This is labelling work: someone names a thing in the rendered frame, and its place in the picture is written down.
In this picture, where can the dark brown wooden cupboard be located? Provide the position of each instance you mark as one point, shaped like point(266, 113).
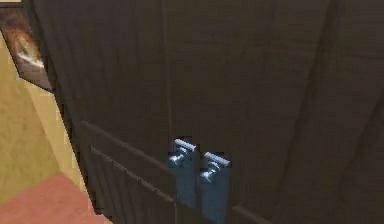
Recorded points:
point(253, 83)

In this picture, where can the brown framed wall picture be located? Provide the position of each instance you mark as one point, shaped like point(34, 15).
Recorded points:
point(25, 50)

